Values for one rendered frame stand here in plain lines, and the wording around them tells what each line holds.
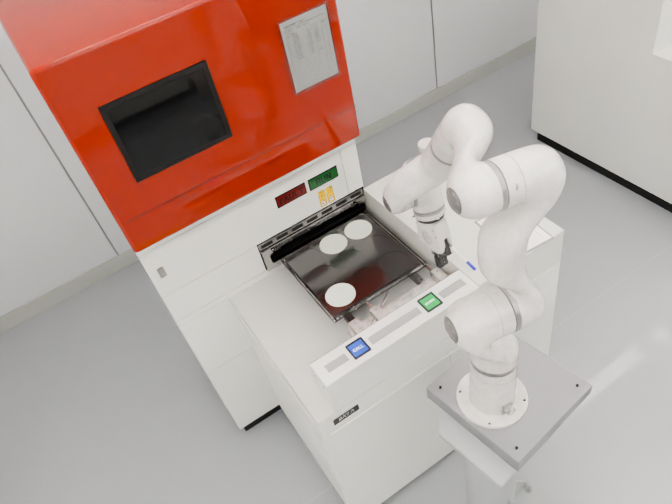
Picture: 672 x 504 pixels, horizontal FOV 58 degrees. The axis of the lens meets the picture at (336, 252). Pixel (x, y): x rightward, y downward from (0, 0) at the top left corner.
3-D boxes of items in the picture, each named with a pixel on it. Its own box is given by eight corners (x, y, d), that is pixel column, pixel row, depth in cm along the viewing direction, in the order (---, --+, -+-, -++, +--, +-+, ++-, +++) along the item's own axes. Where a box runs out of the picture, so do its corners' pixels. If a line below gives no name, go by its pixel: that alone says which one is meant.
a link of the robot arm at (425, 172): (416, 184, 128) (391, 223, 157) (479, 153, 131) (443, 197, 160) (395, 149, 129) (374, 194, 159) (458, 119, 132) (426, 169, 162)
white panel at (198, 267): (176, 322, 211) (128, 242, 183) (365, 213, 233) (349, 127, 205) (179, 327, 209) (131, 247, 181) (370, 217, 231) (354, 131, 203)
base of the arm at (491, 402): (543, 404, 161) (550, 363, 148) (487, 442, 155) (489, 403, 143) (495, 358, 174) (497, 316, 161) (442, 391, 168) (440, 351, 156)
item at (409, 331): (318, 390, 181) (308, 364, 172) (460, 298, 196) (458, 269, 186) (334, 412, 175) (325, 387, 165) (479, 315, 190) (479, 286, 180)
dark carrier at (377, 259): (283, 258, 213) (283, 257, 213) (363, 213, 222) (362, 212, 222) (334, 317, 190) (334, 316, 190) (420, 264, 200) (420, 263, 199)
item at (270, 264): (266, 269, 218) (259, 251, 211) (365, 212, 230) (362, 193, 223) (268, 272, 217) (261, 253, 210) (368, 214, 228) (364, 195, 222)
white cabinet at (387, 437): (283, 414, 272) (228, 298, 215) (448, 305, 298) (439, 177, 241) (361, 533, 230) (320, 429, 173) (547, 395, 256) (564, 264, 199)
